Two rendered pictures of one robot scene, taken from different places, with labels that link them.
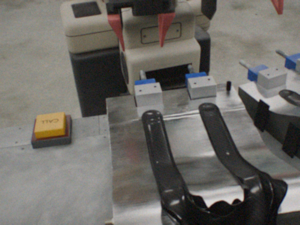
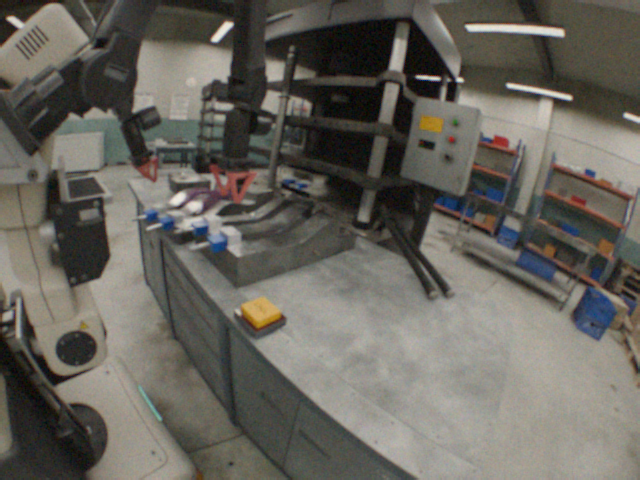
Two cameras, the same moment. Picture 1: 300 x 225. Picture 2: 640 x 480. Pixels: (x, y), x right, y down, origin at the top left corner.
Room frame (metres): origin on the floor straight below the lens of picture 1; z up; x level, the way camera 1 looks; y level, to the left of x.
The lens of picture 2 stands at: (0.89, 0.56, 1.17)
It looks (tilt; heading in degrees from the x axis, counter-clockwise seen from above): 22 degrees down; 224
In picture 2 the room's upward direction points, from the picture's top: 11 degrees clockwise
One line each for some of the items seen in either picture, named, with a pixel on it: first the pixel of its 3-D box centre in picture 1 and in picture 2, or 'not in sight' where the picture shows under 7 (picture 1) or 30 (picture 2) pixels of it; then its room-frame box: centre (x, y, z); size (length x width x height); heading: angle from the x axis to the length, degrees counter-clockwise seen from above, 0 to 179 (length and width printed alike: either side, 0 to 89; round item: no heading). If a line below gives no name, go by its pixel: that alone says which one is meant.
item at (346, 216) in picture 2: not in sight; (321, 196); (-0.40, -0.74, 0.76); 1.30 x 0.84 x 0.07; 96
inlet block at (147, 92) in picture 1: (145, 87); (213, 243); (0.69, 0.01, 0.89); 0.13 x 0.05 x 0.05; 6
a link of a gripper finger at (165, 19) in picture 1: (152, 22); (227, 177); (0.65, -0.01, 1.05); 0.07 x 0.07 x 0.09; 5
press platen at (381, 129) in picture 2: not in sight; (335, 136); (-0.40, -0.73, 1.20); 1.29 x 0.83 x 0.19; 96
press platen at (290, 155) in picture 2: not in sight; (328, 170); (-0.40, -0.73, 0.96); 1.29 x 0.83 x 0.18; 96
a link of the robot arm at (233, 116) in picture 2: not in sight; (238, 122); (0.64, 0.00, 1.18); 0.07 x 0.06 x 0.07; 23
